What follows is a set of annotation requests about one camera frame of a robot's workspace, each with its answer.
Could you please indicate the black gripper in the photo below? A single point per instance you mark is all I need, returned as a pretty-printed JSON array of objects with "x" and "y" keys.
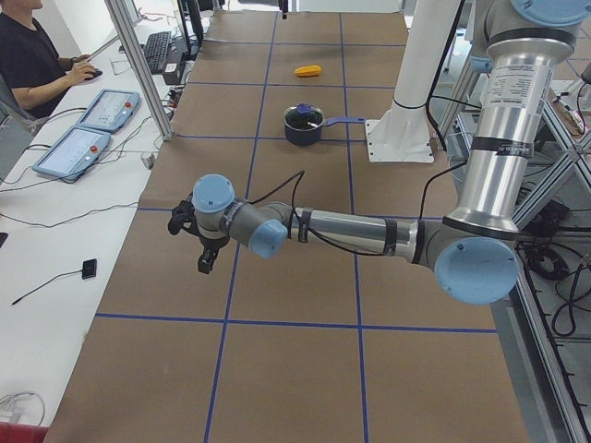
[{"x": 211, "y": 242}]

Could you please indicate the glass lid purple knob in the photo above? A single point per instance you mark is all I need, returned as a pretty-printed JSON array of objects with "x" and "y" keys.
[{"x": 303, "y": 117}]

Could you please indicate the yellow toy corn cob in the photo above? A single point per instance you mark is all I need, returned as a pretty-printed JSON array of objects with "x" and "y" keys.
[{"x": 309, "y": 71}]

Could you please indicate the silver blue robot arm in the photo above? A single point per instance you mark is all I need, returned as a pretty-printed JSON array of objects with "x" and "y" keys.
[{"x": 518, "y": 44}]

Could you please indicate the small black box on table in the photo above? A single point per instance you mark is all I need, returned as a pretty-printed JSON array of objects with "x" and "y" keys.
[{"x": 89, "y": 269}]

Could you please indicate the dark blue saucepan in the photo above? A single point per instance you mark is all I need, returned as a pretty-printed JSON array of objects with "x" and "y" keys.
[{"x": 307, "y": 138}]

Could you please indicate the near blue teach pendant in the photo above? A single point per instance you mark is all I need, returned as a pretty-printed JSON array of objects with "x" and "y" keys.
[{"x": 73, "y": 153}]

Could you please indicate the blue teach pendant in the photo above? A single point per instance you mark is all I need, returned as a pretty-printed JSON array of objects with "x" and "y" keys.
[
  {"x": 73, "y": 153},
  {"x": 110, "y": 110}
]

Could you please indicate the far blue teach pendant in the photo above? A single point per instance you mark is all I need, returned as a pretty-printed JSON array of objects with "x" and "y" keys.
[{"x": 110, "y": 110}]

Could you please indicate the black keyboard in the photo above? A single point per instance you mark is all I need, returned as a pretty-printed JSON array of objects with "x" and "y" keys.
[{"x": 156, "y": 51}]

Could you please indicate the seated person in black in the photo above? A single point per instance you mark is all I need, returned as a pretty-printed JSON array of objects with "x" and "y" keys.
[{"x": 34, "y": 72}]

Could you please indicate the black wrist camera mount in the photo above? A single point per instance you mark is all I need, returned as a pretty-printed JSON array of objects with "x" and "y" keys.
[{"x": 183, "y": 219}]

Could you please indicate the aluminium frame post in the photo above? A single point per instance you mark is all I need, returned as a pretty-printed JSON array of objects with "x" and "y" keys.
[{"x": 125, "y": 31}]

